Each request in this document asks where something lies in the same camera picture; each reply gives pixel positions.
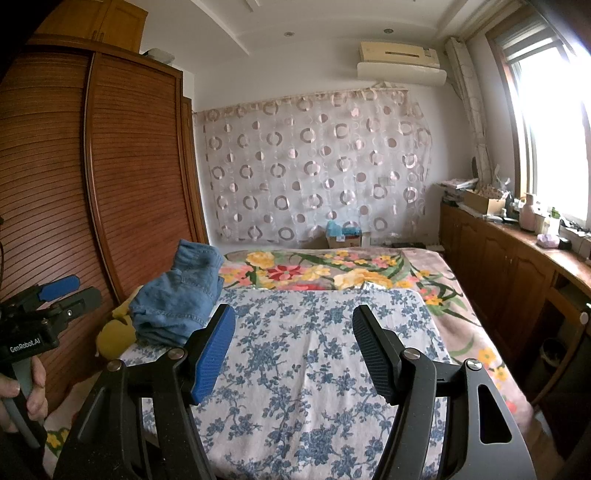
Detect person's left hand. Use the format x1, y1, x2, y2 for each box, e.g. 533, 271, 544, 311
0, 355, 49, 432

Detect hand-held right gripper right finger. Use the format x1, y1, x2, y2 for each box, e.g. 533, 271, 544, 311
352, 305, 539, 480

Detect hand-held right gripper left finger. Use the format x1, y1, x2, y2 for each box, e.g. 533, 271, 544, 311
53, 304, 237, 480

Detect pink bottle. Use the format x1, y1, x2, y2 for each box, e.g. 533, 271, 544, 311
519, 193, 546, 230

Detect circle patterned sheer curtain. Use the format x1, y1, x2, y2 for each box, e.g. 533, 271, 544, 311
193, 85, 432, 245

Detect stack of papers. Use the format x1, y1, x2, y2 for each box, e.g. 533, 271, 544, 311
438, 178, 478, 204

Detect yellow plush toy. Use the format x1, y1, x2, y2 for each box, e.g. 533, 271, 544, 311
95, 285, 144, 358

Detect wooden overhead cabinet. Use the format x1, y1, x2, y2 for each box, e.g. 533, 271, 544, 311
32, 0, 148, 54

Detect window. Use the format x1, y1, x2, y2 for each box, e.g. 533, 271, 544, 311
485, 9, 591, 222

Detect wooden sideboard cabinet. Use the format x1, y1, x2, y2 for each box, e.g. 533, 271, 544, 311
438, 198, 591, 416

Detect wall air conditioner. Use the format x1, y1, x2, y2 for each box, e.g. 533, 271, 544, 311
356, 41, 448, 86

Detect light blue denim pants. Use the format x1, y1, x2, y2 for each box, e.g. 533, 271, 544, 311
128, 268, 223, 348

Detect cardboard box with blue items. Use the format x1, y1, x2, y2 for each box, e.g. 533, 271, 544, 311
325, 220, 363, 249

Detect pink floral blanket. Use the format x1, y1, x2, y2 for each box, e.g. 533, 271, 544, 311
44, 247, 529, 457

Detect blue floral white sheet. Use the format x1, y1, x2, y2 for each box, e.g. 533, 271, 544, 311
117, 286, 455, 480

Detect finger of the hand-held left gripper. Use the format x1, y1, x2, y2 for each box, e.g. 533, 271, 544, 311
60, 287, 103, 320
37, 275, 80, 302

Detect wooden slatted wardrobe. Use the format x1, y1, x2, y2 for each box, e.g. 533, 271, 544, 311
0, 34, 211, 416

